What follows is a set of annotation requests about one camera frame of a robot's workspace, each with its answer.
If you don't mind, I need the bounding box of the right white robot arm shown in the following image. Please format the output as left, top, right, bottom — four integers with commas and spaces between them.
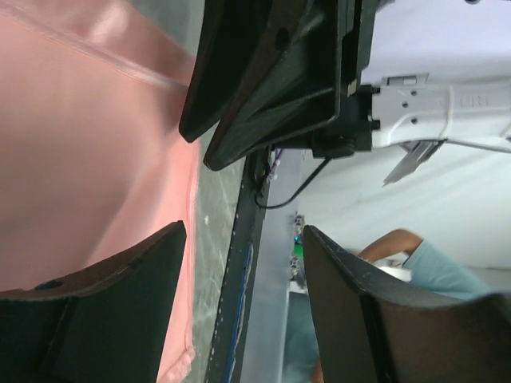
179, 1, 510, 171

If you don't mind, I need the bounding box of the person in teal shirt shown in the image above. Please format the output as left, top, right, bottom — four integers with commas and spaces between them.
287, 227, 490, 383

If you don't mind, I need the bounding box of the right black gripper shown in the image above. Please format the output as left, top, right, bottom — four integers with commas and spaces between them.
179, 0, 378, 171

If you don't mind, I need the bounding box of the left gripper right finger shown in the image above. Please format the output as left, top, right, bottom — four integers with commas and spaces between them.
303, 226, 510, 382

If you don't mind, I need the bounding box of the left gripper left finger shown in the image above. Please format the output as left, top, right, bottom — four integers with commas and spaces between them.
1, 221, 186, 382

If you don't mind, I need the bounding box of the pink satin napkin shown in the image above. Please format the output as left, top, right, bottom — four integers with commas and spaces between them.
1, 1, 199, 382

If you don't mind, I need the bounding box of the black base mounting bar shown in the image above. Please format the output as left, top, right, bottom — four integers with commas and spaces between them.
204, 150, 271, 383

